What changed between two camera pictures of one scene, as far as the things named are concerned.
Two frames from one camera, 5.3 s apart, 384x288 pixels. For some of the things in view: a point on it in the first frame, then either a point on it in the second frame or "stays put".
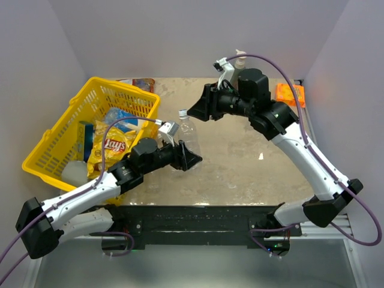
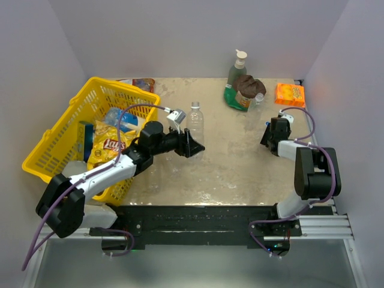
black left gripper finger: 191,159 -> 195,147
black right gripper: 205,106 -> 265,139
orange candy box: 284,95 stays put
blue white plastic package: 113,114 stays put
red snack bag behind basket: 147,84 stays put
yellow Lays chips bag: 117,145 stays put
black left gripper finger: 181,158 -> 185,150
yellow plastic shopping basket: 59,145 stays put
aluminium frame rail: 309,231 stays put
